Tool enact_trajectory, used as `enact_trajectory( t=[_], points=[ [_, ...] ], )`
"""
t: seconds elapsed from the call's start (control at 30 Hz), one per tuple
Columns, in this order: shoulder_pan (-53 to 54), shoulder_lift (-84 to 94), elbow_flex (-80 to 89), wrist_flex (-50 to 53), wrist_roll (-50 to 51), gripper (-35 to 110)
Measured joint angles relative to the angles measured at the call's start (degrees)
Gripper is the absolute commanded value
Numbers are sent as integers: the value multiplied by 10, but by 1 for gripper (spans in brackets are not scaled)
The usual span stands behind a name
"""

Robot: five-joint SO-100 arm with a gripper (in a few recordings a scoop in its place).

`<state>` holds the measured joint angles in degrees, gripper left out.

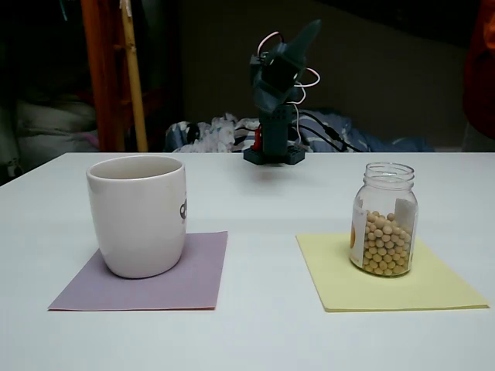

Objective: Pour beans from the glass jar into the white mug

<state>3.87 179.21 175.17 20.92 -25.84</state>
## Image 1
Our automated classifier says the glass jar of soybeans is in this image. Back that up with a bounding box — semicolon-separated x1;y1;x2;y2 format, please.
350;162;419;278

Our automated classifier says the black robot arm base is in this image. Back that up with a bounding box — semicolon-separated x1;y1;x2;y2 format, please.
242;143;306;167

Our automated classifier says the yellow bamboo pole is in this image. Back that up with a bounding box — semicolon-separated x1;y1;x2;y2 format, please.
118;0;150;152

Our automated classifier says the white floral cloth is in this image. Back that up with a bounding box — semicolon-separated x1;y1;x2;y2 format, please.
193;111;262;152

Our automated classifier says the yellow paper mat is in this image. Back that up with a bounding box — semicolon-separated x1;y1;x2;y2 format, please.
295;231;491;314

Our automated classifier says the grey fabric bundle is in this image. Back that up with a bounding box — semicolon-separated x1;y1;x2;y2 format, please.
0;92;101;186

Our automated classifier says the blue checked bedding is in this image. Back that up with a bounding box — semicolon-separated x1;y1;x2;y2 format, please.
166;109;436;153

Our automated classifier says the black cable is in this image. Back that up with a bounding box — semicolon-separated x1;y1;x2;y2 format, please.
299;110;351;151
299;124;345;152

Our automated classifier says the red-brown wooden post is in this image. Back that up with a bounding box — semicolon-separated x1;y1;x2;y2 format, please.
80;0;128;152

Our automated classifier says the purple paper mat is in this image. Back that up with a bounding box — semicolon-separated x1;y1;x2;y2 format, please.
47;230;229;312

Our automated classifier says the white ceramic mug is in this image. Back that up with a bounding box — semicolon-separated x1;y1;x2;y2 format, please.
85;155;188;280

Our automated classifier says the white red servo wire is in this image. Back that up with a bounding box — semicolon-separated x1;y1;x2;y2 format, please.
256;31;288;56
292;67;323;145

